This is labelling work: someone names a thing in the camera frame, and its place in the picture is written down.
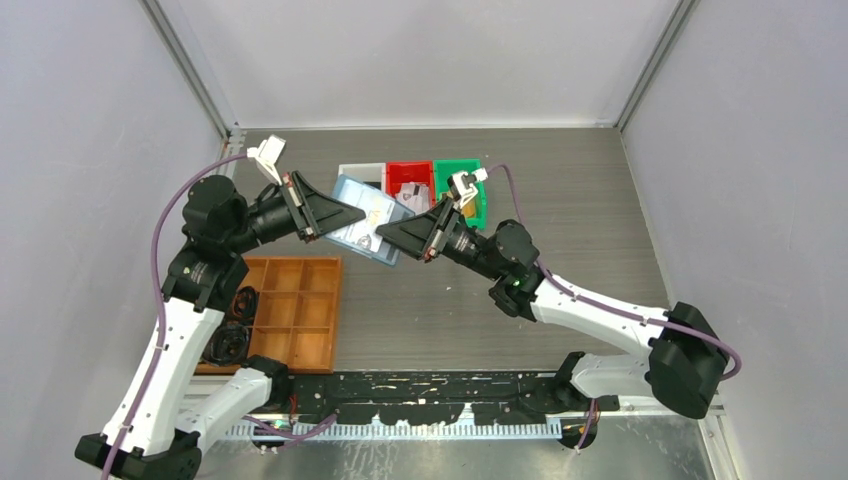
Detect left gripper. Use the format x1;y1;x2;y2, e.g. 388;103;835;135
226;171;366;255

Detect gold cards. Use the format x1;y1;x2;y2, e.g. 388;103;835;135
461;197;478;219

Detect black straps bundle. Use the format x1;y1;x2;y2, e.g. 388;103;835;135
201;286;260;367

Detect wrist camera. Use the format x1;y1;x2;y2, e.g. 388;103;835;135
448;168;488;211
246;135;286;185

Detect wooden compartment tray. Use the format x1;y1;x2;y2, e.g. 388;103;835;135
195;256;344;375

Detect red plastic bin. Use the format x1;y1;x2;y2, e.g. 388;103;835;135
384;161;435;214

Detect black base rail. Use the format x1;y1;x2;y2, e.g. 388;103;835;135
252;371;590;426

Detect white cards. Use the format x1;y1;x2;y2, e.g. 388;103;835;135
395;182;432;215

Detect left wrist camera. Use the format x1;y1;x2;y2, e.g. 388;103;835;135
246;135;286;185

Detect white plastic bin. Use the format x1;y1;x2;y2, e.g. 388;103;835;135
337;163;386;191

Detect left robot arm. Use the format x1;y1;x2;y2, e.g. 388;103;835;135
74;171;364;479

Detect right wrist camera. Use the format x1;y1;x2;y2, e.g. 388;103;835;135
448;168;488;211

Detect blue card holder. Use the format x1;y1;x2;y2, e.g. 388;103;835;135
325;175;415;267

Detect green plastic bin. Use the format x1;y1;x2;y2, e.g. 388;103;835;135
433;158;488;233

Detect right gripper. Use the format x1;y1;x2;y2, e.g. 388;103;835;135
375;195;504;281

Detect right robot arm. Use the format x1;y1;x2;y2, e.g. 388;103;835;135
376;200;738;419

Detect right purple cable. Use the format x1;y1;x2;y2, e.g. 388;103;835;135
486;163;743;453

